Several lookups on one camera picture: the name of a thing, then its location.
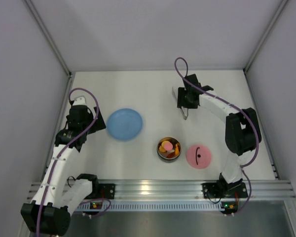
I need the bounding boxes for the round steel lunch box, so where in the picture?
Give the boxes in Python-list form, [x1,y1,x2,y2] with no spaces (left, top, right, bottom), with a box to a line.
[156,136,182,162]

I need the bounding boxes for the purple cable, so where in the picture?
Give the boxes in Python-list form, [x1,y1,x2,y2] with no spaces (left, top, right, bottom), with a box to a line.
[37,87,111,237]
[174,57,261,218]

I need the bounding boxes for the metal tongs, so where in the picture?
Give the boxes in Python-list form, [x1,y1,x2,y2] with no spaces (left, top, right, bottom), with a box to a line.
[172,87,189,120]

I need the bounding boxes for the pink round lid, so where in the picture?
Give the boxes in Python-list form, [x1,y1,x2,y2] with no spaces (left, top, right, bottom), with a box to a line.
[185,144,212,169]

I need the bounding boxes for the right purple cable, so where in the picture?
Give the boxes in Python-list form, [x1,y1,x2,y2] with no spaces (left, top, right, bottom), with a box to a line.
[174,57,261,218]

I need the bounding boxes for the blue plastic plate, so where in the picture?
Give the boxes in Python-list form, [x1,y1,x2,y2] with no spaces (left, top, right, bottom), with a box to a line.
[107,108,144,141]

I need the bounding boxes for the red-brown shrimp food piece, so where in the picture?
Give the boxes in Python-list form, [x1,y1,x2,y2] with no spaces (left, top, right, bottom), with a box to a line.
[166,152,177,159]

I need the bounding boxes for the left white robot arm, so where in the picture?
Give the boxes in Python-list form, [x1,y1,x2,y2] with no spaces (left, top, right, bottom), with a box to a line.
[21,105,106,236]

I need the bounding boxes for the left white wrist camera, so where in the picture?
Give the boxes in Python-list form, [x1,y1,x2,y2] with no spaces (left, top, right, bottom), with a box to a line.
[71,96,87,106]

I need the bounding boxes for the pink round food piece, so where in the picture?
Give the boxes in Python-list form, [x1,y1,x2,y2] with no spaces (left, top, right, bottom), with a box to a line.
[163,143,173,151]

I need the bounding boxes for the aluminium frame post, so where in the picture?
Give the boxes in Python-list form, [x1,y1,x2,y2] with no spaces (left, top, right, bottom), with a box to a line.
[243,0,292,74]
[24,0,73,76]

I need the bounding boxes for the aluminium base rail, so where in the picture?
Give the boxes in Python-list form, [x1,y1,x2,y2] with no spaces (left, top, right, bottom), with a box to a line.
[99,180,296,201]

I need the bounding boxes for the right aluminium frame post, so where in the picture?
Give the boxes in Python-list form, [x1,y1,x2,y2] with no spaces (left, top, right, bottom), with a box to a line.
[243,0,292,74]

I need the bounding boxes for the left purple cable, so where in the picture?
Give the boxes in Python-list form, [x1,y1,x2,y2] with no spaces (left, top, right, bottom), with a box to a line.
[37,87,111,237]

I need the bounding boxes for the orange round food piece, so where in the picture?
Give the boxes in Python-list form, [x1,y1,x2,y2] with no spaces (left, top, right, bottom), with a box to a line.
[158,146,166,153]
[161,140,171,146]

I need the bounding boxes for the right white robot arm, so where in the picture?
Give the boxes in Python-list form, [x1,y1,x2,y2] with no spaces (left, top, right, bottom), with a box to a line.
[176,74,261,197]

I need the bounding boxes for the left aluminium frame post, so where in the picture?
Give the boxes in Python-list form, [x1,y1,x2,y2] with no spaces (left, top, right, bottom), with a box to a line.
[24,0,73,76]

